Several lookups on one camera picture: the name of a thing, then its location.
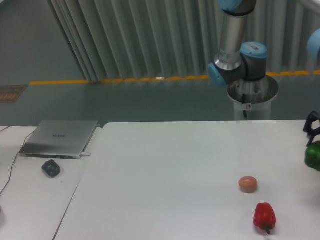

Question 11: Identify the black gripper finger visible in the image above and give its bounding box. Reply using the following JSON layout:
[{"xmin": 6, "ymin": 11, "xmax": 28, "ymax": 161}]
[{"xmin": 303, "ymin": 111, "xmax": 320, "ymax": 147}]

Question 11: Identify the green bell pepper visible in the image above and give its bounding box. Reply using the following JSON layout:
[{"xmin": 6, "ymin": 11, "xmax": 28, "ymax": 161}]
[{"xmin": 304, "ymin": 141, "xmax": 320, "ymax": 172}]

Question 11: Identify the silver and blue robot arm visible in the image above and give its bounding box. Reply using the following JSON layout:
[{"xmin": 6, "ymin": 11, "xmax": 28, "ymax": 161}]
[{"xmin": 208, "ymin": 0, "xmax": 279, "ymax": 107}]

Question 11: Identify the red bell pepper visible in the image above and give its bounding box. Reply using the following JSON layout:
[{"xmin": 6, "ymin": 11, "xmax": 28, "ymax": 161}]
[{"xmin": 253, "ymin": 202, "xmax": 277, "ymax": 235}]

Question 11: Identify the brown egg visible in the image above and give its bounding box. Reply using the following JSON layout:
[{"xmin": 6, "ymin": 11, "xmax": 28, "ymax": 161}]
[{"xmin": 238, "ymin": 176, "xmax": 258, "ymax": 193}]

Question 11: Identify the white pleated curtain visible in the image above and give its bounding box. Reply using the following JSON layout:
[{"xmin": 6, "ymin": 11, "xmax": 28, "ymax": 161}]
[{"xmin": 49, "ymin": 0, "xmax": 320, "ymax": 82}]

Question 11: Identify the white usb plug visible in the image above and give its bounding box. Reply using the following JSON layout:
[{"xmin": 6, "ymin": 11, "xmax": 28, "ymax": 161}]
[{"xmin": 81, "ymin": 152, "xmax": 92, "ymax": 157}]

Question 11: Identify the silver closed laptop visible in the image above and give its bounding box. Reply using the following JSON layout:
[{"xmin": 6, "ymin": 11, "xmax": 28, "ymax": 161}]
[{"xmin": 19, "ymin": 120, "xmax": 98, "ymax": 160}]

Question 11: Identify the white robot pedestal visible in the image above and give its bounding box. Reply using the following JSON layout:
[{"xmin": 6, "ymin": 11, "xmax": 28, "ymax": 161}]
[{"xmin": 227, "ymin": 75, "xmax": 279, "ymax": 121}]

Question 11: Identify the black pedestal cable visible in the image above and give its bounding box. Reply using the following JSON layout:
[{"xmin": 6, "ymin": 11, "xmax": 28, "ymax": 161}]
[{"xmin": 241, "ymin": 93, "xmax": 248, "ymax": 119}]

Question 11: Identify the black laptop cable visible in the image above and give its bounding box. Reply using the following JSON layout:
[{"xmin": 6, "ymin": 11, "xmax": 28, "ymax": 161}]
[{"xmin": 0, "ymin": 124, "xmax": 38, "ymax": 196}]

